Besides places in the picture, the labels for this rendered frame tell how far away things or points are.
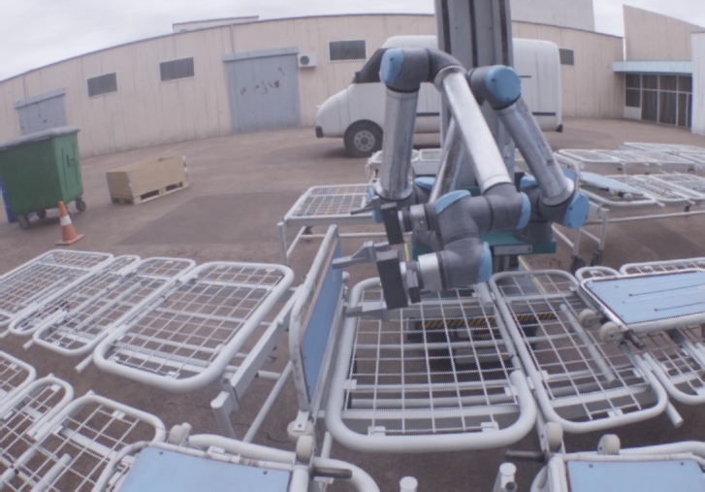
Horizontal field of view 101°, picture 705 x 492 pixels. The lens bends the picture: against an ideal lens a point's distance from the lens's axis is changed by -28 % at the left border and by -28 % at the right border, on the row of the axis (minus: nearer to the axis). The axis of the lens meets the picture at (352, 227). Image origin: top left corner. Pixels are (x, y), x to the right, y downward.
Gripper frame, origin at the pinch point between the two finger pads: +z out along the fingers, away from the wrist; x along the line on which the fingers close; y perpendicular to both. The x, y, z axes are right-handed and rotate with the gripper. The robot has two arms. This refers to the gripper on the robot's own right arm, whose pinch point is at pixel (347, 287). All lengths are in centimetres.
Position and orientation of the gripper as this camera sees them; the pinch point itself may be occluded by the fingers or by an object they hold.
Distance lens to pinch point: 94.7
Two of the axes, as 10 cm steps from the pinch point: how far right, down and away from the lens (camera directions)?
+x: -2.3, -9.3, -3.0
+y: 0.9, -3.2, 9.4
